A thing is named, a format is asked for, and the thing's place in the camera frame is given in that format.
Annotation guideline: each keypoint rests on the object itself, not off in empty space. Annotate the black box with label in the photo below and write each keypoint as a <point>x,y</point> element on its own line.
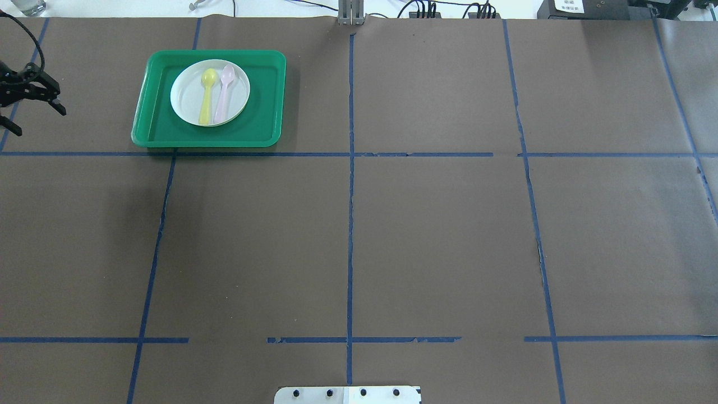
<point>583,10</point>

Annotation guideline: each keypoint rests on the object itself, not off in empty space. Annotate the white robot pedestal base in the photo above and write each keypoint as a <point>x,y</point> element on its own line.
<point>350,394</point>

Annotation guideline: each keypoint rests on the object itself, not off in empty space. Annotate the pink plastic spoon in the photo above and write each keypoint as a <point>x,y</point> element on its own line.
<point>227,77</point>

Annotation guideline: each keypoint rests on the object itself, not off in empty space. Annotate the grey aluminium frame post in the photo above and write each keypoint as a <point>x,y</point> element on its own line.
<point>351,12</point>

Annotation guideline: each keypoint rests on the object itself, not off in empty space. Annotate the green plastic tray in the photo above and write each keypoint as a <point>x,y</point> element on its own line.
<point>156,125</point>

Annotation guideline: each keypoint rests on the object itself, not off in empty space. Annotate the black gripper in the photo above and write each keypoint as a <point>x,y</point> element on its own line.
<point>23,90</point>

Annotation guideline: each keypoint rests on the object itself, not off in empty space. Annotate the black power strip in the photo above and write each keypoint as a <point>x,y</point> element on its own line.
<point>425,11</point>
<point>481,11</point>

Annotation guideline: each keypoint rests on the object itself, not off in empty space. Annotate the yellow plastic spoon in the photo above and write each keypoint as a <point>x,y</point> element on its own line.
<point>208,79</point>

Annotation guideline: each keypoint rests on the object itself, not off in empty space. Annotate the white round plate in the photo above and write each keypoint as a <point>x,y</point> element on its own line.
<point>186,92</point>

